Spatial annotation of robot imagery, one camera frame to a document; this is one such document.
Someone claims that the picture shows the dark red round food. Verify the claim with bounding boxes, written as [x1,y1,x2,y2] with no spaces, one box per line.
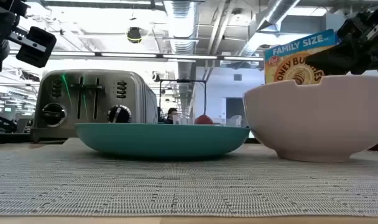
[194,114,214,126]

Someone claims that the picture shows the stainless steel four-slot toaster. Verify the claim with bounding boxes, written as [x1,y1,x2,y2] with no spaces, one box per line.
[30,68,159,144]

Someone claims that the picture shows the black metal stand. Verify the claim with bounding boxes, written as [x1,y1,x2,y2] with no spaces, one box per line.
[158,78,208,117]

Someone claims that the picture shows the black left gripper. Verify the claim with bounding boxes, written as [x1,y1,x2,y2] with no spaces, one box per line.
[0,0,57,73]

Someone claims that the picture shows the clear plastic container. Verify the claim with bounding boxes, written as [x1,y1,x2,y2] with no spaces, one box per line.
[172,114,244,127]

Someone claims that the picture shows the black overhead camera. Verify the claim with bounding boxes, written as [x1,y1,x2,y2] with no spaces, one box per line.
[126,26,144,44]

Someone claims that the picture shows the teal plate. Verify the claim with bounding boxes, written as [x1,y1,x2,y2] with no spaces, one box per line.
[74,122,251,158]

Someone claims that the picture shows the horizontal led light bar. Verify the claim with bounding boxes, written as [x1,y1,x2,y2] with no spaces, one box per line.
[7,50,265,62]

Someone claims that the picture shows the honey bunches cereal box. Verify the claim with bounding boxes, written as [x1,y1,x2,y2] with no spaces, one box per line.
[263,29,342,85]

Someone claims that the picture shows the person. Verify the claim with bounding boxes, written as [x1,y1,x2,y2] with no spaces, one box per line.
[163,107,179,125]

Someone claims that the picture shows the grey woven placemat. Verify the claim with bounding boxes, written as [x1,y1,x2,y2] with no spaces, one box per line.
[0,138,378,218]

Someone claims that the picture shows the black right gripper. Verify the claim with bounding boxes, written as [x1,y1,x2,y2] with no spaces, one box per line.
[305,5,378,77]

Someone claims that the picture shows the white bowl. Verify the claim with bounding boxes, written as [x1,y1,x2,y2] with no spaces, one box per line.
[242,74,378,164]

